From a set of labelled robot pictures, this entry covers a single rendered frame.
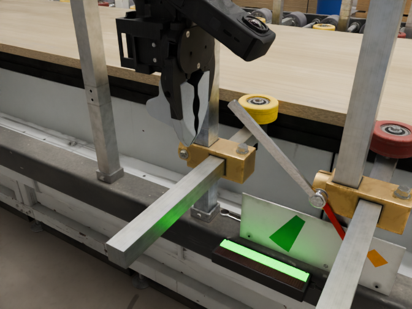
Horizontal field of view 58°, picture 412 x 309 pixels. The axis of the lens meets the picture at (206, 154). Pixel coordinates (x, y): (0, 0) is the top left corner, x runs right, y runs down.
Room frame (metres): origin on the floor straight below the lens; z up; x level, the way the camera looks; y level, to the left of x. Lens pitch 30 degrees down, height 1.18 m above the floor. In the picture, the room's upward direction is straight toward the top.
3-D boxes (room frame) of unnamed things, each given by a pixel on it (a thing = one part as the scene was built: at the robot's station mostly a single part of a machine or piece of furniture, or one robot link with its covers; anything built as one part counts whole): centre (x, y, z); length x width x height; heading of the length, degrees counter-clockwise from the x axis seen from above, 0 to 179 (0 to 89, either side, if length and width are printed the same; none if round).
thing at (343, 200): (0.45, -0.23, 0.85); 0.13 x 0.06 x 0.05; 59
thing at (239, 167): (0.58, -0.02, 0.84); 0.13 x 0.06 x 0.05; 59
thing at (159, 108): (0.40, 0.04, 1.01); 0.06 x 0.03 x 0.09; 60
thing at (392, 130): (0.56, -0.32, 0.85); 0.08 x 0.08 x 0.11
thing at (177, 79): (0.38, 0.03, 1.05); 0.05 x 0.02 x 0.09; 150
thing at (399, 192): (0.42, -0.28, 0.88); 0.02 x 0.02 x 0.01
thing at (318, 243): (0.46, -0.17, 0.75); 0.26 x 0.01 x 0.10; 59
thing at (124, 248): (0.52, 0.00, 0.84); 0.43 x 0.03 x 0.04; 149
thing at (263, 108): (0.69, -0.10, 0.85); 0.08 x 0.08 x 0.11
